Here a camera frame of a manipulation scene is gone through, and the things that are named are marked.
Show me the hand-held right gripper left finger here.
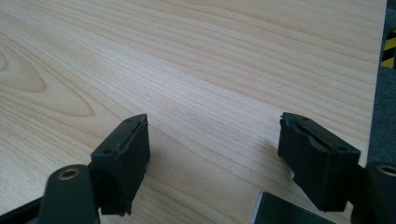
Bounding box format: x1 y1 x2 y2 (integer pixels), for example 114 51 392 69
90 113 151 217

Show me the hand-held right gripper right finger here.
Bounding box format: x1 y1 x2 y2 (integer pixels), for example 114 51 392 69
276 111 362 214

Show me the yellow black striped tape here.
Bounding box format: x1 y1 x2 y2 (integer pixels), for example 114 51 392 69
380 28 396 70

